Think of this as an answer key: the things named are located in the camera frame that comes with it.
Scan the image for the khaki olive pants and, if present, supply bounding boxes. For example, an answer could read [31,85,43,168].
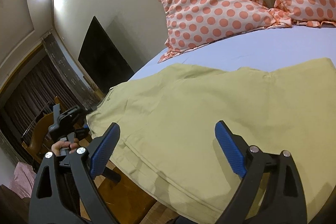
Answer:
[87,58,335,223]

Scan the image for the person's left hand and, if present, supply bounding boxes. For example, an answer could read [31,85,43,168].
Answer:
[51,138,80,156]

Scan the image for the wooden chair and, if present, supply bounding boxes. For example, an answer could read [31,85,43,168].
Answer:
[21,96,65,164]

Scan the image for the pink cloth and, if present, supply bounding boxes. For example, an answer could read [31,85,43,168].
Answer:
[9,162,37,198]

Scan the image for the dark curtain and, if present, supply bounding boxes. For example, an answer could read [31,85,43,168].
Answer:
[1,56,79,164]

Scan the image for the white bed sheet mattress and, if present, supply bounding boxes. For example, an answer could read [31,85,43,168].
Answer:
[132,26,335,80]

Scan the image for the left polka dot pillow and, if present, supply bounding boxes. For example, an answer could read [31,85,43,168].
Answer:
[159,0,291,62]

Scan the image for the black wall television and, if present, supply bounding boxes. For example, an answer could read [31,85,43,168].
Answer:
[78,16,134,93]

